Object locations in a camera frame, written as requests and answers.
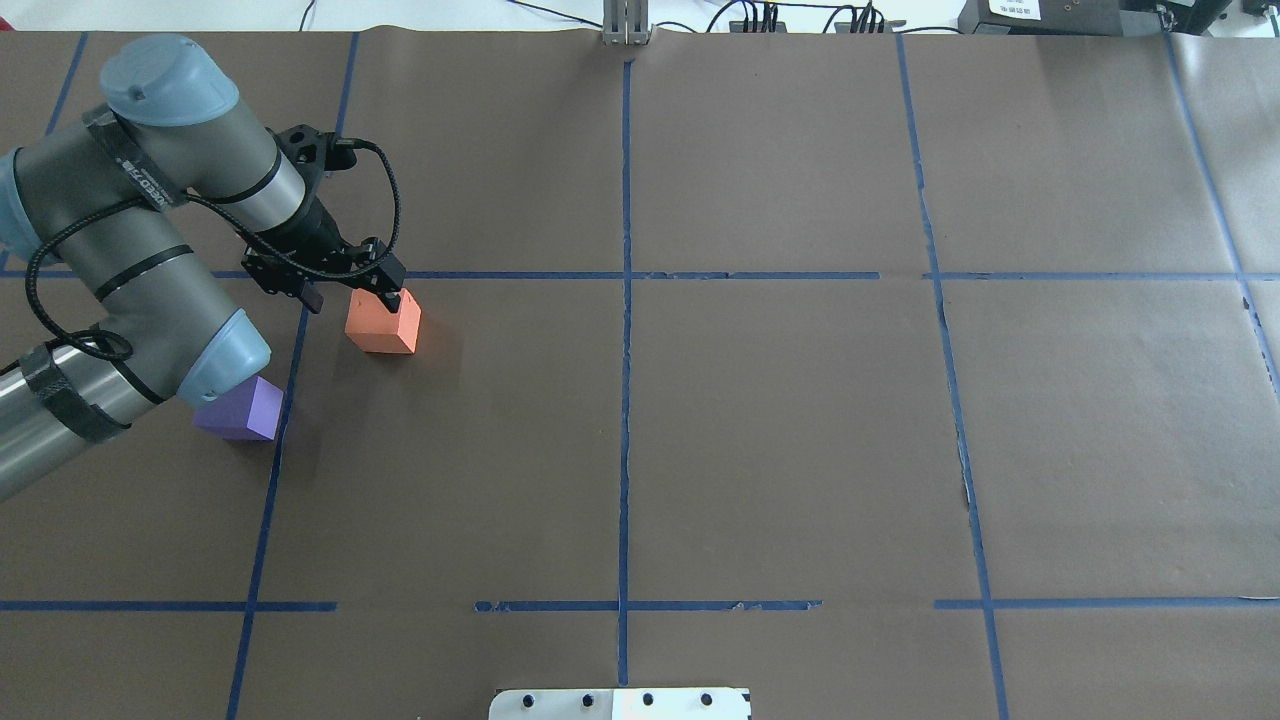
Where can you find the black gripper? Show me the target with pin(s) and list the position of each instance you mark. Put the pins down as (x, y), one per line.
(308, 237)

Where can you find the orange foam cube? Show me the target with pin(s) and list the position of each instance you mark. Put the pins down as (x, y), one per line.
(376, 330)

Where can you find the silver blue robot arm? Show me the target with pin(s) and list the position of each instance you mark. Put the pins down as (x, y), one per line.
(134, 317)

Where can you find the purple foam cube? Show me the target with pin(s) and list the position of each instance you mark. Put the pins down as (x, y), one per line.
(249, 413)

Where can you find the black power strip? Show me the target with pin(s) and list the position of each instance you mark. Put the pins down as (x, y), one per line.
(766, 24)

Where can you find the aluminium frame post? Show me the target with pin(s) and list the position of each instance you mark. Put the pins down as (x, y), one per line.
(626, 23)

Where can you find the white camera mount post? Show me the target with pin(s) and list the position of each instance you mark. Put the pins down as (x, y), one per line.
(623, 703)

